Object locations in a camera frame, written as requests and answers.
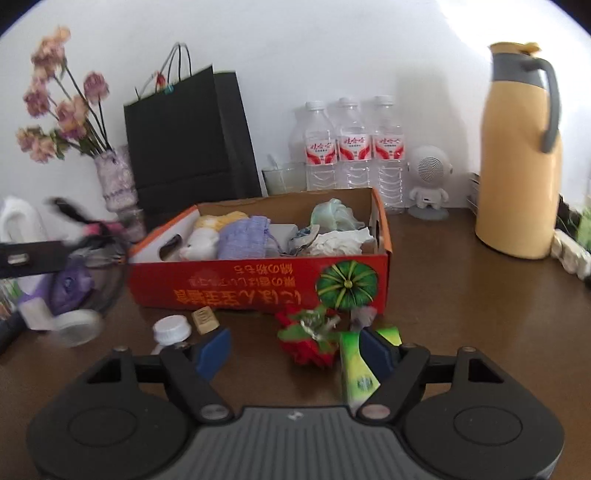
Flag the mottled purple vase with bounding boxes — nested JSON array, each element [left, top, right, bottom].
[[95, 147, 147, 243]]

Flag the red cardboard box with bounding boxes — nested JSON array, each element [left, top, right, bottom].
[[128, 187, 394, 315]]

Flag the red and green foil wrapper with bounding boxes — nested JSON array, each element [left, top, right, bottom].
[[276, 305, 343, 369]]

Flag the tangled black cables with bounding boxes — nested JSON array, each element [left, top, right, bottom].
[[556, 194, 583, 236]]

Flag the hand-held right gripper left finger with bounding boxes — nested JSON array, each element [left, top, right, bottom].
[[85, 328, 234, 422]]

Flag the black paper bag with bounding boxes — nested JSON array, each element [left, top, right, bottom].
[[124, 42, 262, 227]]

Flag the purple tissue pack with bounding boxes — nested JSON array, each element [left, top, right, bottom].
[[17, 263, 95, 332]]

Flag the clear glass cup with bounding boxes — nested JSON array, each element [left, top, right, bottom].
[[262, 162, 306, 197]]

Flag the yellow and white plush toy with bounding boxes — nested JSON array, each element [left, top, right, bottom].
[[179, 211, 250, 261]]

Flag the white detergent jug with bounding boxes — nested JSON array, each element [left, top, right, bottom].
[[0, 196, 47, 319]]

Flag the dried pink flowers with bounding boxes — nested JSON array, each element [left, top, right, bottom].
[[16, 27, 112, 163]]

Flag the blue printed clear wrapper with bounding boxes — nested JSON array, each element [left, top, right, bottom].
[[288, 225, 320, 254]]

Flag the red label water bottle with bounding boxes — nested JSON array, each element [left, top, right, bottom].
[[304, 100, 336, 191], [336, 97, 373, 189], [370, 95, 407, 214]]

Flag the small tan block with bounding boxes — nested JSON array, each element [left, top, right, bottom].
[[191, 308, 221, 334]]

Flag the white robot speaker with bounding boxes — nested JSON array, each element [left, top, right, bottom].
[[407, 145, 455, 221]]

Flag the yellow thermos jug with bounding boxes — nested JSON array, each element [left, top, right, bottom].
[[475, 41, 564, 259]]

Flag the small white capped bottle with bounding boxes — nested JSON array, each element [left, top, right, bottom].
[[152, 315, 193, 357]]

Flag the pale plastic bag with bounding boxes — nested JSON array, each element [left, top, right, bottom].
[[310, 198, 366, 232]]

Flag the white power strip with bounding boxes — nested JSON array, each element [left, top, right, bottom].
[[551, 228, 591, 282]]

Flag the small silver foil piece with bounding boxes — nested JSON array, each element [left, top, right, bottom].
[[350, 307, 378, 328]]

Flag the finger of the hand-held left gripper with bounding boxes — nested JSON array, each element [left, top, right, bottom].
[[44, 198, 95, 232], [0, 240, 71, 279]]

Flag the purple drawstring pouch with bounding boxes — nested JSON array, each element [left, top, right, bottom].
[[217, 216, 273, 260]]

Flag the white labelled wipes pack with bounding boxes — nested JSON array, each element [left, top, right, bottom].
[[265, 224, 298, 257]]

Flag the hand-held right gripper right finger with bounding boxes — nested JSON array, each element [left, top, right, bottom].
[[358, 327, 506, 422]]

